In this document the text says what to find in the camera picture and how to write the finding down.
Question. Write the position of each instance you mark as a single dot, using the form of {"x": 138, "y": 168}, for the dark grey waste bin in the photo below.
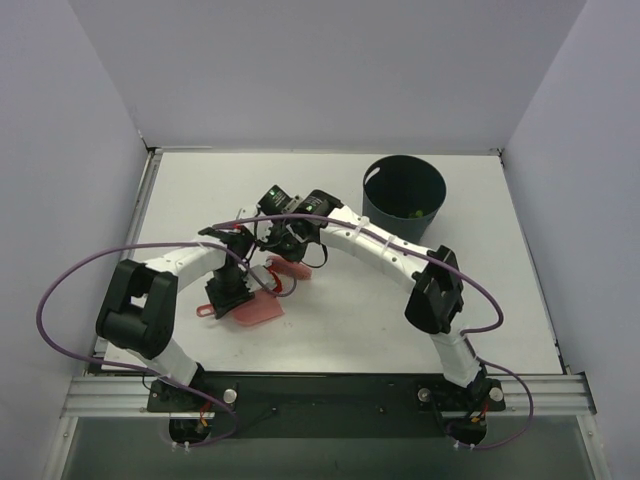
{"x": 396, "y": 185}

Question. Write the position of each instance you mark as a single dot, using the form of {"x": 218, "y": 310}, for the pink hand brush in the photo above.
{"x": 280, "y": 266}

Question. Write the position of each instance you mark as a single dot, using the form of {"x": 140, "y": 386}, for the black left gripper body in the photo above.
{"x": 228, "y": 299}

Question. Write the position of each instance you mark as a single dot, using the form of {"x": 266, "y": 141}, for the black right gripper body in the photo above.
{"x": 292, "y": 251}

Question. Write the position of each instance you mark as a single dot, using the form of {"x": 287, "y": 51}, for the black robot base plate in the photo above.
{"x": 325, "y": 405}

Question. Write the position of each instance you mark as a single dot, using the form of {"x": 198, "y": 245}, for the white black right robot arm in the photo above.
{"x": 428, "y": 276}

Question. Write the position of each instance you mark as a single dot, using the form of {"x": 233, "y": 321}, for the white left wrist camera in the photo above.
{"x": 260, "y": 278}

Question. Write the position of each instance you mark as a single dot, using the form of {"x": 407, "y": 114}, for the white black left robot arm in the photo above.
{"x": 138, "y": 311}

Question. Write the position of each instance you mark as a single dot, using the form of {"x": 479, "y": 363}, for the pink plastic dustpan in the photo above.
{"x": 262, "y": 308}

